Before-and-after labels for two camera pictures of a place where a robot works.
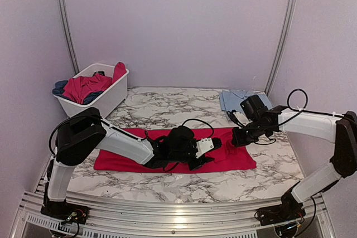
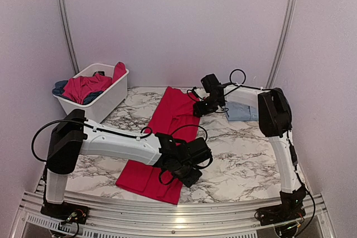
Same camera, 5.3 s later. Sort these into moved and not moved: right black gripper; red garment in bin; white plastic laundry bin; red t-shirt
Moved: right black gripper; red t-shirt
Not moved: red garment in bin; white plastic laundry bin
